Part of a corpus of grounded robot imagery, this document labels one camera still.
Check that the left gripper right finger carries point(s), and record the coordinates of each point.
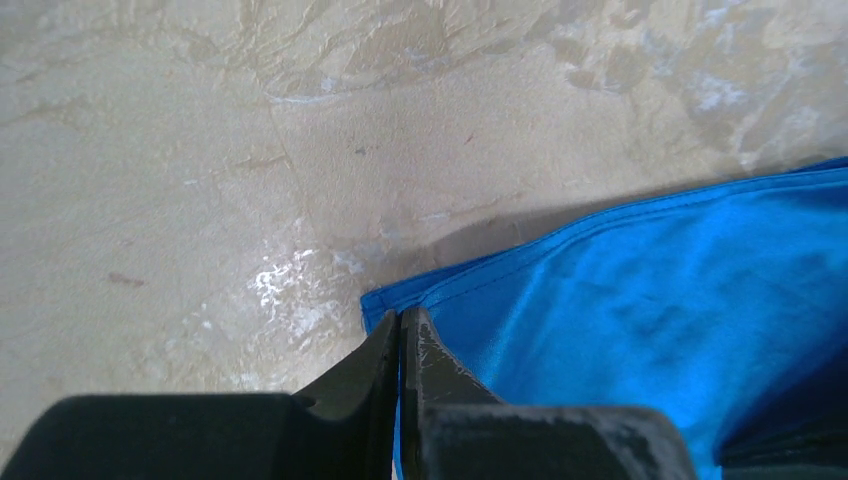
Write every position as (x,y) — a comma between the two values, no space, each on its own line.
(453,427)

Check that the blue cloth napkin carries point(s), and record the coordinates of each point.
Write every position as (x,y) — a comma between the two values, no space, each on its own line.
(725,308)

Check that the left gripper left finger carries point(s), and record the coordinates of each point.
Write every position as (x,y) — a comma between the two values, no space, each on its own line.
(340,426)

